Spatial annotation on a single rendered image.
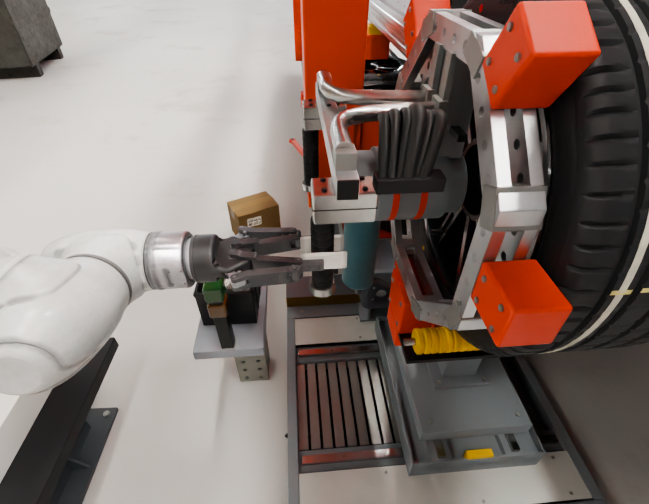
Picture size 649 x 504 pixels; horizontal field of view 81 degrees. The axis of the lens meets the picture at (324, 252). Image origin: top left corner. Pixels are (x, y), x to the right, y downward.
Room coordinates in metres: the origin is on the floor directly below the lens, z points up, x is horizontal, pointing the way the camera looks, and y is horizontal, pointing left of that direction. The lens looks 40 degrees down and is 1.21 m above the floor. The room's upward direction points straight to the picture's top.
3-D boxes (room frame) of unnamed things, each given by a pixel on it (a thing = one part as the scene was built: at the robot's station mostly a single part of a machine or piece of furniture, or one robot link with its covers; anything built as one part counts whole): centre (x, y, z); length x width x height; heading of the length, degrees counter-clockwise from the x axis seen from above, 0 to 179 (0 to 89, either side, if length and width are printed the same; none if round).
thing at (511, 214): (0.65, -0.22, 0.85); 0.54 x 0.07 x 0.54; 5
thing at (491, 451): (0.66, -0.39, 0.13); 0.50 x 0.36 x 0.10; 5
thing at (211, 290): (0.57, 0.23, 0.64); 0.04 x 0.04 x 0.04; 5
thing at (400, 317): (0.65, -0.26, 0.48); 0.16 x 0.12 x 0.17; 95
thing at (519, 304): (0.34, -0.25, 0.85); 0.09 x 0.08 x 0.07; 5
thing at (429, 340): (0.54, -0.33, 0.51); 0.29 x 0.06 x 0.06; 95
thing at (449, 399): (0.66, -0.39, 0.32); 0.40 x 0.30 x 0.28; 5
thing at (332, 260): (0.44, 0.00, 0.83); 0.07 x 0.01 x 0.03; 94
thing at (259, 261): (0.43, 0.09, 0.83); 0.11 x 0.01 x 0.04; 83
